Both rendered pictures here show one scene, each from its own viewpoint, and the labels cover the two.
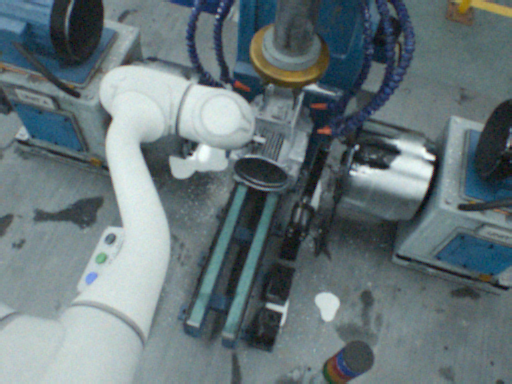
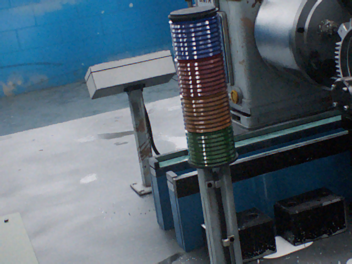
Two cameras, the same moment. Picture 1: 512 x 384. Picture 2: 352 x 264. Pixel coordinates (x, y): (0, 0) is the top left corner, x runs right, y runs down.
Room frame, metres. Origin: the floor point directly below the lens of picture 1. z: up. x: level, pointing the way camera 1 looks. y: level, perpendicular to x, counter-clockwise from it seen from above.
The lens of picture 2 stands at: (-0.23, -0.94, 1.32)
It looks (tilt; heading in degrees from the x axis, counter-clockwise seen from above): 16 degrees down; 62
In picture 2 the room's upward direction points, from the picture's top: 9 degrees counter-clockwise
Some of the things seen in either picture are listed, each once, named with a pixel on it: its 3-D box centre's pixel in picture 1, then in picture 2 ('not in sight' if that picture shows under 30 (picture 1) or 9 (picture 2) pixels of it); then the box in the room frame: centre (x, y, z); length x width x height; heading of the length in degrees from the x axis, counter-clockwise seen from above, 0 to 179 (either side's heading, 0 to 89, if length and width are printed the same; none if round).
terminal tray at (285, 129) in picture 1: (278, 112); not in sight; (0.81, -0.03, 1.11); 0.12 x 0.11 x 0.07; 171
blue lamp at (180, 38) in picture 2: (354, 359); (196, 36); (0.19, -0.24, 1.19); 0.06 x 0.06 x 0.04
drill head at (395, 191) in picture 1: (390, 172); not in sight; (0.72, -0.35, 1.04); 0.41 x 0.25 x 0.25; 81
